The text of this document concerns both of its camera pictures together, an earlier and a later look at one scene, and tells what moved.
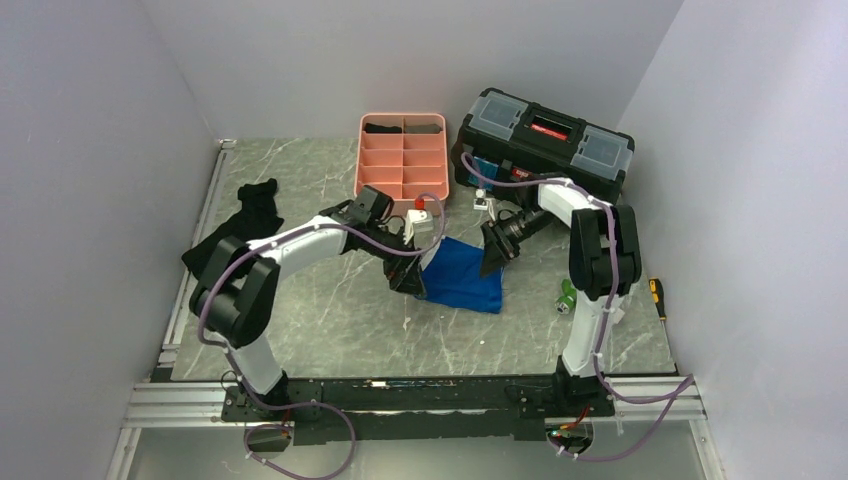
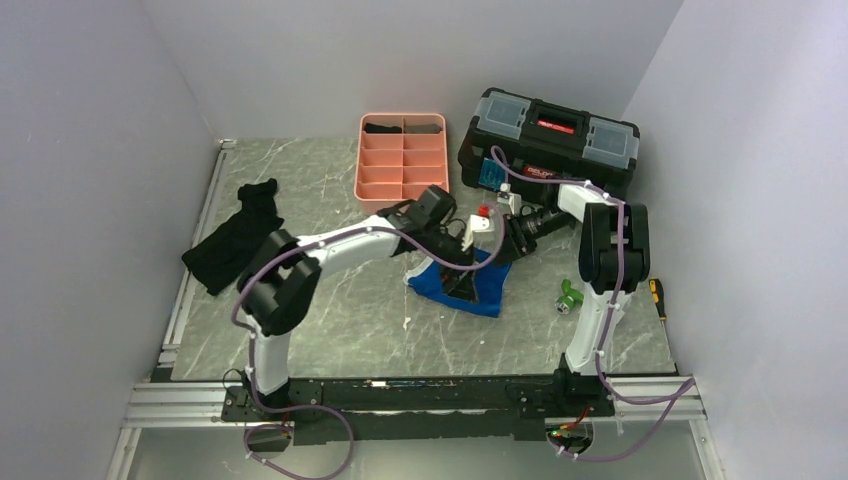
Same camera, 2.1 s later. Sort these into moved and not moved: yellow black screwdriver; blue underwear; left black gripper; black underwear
Moved: left black gripper
Not moved: blue underwear; yellow black screwdriver; black underwear
